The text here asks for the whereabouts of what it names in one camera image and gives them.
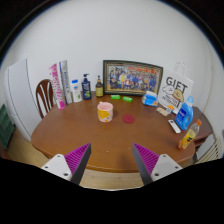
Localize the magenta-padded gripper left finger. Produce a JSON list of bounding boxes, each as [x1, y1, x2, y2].
[[40, 143, 92, 186]]

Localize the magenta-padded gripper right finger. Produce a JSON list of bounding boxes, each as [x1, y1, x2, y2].
[[132, 143, 184, 186]]

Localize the orange-capped juice bottle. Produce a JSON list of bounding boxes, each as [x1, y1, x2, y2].
[[177, 119, 203, 151]]

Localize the white remote control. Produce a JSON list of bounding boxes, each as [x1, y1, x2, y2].
[[167, 119, 182, 134]]

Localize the white radiator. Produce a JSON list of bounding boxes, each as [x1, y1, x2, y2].
[[196, 136, 224, 164]]

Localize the blue detergent bottle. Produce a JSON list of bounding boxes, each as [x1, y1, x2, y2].
[[174, 96, 195, 131]]

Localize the flat round red coaster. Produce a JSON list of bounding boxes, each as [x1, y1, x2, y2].
[[121, 114, 136, 125]]

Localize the green crate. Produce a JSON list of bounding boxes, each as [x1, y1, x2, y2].
[[0, 103, 16, 151]]

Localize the blue tissue pack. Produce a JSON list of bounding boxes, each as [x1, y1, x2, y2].
[[141, 90, 159, 108]]

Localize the pink and yellow mug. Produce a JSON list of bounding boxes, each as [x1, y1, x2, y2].
[[96, 101, 114, 123]]

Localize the brown wooden chair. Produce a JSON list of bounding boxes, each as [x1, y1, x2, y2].
[[35, 78, 56, 120]]

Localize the white shampoo bottle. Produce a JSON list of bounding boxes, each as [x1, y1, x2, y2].
[[70, 79, 83, 103]]

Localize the white paper gift bag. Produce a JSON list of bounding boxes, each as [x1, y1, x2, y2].
[[157, 61, 194, 110]]

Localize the pink and white long box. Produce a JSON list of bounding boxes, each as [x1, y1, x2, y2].
[[48, 63, 67, 110]]

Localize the dark blue pump bottle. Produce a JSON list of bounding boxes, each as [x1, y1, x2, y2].
[[81, 73, 93, 101]]

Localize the white and green long box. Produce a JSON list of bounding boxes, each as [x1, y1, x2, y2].
[[58, 60, 74, 105]]

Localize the brown pump bottle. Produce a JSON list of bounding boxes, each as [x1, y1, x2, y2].
[[95, 75, 105, 98]]

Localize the framed group photo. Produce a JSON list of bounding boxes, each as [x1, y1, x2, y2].
[[102, 59, 164, 97]]

